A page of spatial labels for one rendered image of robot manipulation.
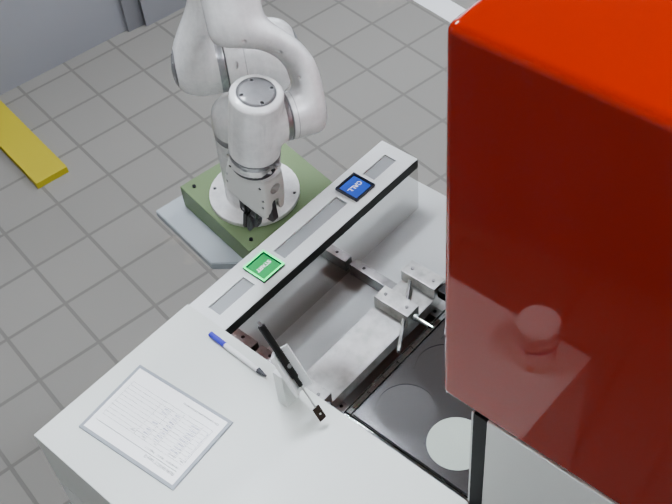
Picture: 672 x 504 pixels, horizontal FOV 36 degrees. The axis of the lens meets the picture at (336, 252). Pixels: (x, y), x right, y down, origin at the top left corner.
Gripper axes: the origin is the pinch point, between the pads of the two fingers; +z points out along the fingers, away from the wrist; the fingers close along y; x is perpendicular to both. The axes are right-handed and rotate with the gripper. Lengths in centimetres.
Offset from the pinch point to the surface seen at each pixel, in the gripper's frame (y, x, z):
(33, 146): 145, -43, 139
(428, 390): -41.0, -1.3, 12.2
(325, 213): -2.3, -18.2, 14.1
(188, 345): -4.8, 20.7, 13.1
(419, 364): -36.4, -4.7, 13.2
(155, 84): 138, -94, 139
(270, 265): -3.4, -1.5, 13.2
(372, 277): -15.6, -18.0, 22.2
